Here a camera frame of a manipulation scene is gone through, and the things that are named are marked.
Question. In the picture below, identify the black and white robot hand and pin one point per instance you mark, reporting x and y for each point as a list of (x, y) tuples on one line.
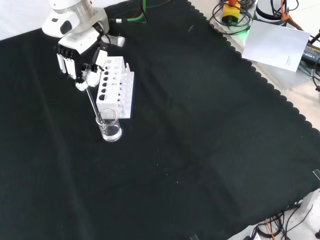
[(80, 41)]

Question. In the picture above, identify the clear glass rod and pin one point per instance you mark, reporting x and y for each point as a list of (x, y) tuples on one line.
[(93, 105)]

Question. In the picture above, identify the white test tube rack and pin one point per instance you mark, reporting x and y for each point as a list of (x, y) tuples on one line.
[(105, 96)]

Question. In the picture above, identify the clear glass beaker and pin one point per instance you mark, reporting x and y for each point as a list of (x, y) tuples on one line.
[(111, 133)]

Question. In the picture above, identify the black bench cloth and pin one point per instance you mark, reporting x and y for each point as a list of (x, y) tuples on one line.
[(175, 125)]

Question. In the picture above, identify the yellow stop button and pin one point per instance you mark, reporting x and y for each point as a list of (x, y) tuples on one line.
[(231, 12)]

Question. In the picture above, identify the pale board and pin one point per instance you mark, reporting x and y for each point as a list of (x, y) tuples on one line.
[(275, 45)]

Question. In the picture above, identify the clear cloth clip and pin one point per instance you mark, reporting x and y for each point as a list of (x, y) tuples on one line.
[(316, 174), (194, 237)]

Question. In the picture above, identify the black power adapter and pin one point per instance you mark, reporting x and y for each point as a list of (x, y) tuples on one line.
[(312, 52)]

